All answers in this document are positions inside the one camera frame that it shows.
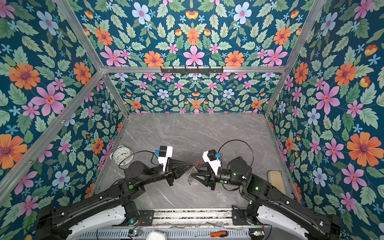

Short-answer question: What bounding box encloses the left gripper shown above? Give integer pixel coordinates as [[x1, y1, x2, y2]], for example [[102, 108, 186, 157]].
[[139, 155, 194, 187]]

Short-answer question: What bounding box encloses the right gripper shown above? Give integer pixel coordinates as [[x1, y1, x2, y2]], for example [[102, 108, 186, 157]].
[[191, 162, 246, 192]]

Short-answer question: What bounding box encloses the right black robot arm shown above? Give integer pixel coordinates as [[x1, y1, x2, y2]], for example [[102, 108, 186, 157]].
[[191, 157, 343, 240]]

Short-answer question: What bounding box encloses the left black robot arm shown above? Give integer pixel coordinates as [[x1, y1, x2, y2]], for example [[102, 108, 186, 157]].
[[35, 159, 193, 240]]

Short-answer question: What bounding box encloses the white round alarm clock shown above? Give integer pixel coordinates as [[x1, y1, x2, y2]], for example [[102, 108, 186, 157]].
[[110, 145, 134, 167]]

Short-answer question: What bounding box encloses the white square clock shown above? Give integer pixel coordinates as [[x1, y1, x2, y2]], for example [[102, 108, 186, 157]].
[[146, 231, 168, 240]]

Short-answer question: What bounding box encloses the wooden block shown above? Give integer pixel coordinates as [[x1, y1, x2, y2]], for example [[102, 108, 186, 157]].
[[268, 170, 286, 194]]

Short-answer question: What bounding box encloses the small circuit board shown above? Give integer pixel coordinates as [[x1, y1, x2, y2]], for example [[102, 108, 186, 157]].
[[128, 229, 143, 238]]

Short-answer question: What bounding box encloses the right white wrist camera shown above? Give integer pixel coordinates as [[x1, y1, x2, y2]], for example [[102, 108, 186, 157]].
[[202, 150, 222, 175]]

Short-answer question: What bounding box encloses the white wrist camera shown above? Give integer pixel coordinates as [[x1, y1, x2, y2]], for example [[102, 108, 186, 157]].
[[155, 146, 173, 172], [202, 150, 222, 175]]

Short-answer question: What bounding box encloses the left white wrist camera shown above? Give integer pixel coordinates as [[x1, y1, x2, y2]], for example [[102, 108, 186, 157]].
[[155, 146, 173, 172]]

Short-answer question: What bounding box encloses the left camera cable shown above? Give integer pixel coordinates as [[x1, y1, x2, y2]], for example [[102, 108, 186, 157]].
[[118, 149, 160, 171]]

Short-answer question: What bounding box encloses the camera cable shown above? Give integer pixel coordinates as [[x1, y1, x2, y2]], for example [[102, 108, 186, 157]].
[[118, 149, 160, 171], [217, 139, 255, 166]]

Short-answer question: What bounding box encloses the right camera cable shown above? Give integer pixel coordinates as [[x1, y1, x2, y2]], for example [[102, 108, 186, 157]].
[[217, 139, 255, 166]]

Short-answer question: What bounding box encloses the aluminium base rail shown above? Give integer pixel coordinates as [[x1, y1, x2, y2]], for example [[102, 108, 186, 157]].
[[68, 207, 316, 229]]

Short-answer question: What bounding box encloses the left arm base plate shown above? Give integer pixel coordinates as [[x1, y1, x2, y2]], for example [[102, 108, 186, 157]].
[[131, 210, 155, 227]]

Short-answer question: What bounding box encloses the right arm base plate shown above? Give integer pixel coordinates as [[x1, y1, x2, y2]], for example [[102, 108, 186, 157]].
[[232, 208, 255, 226]]

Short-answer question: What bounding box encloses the orange handled screwdriver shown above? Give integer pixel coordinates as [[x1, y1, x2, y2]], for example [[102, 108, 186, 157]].
[[209, 231, 229, 238]]

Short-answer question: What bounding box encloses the black hook rail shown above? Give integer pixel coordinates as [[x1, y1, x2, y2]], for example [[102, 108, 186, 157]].
[[160, 67, 224, 74]]

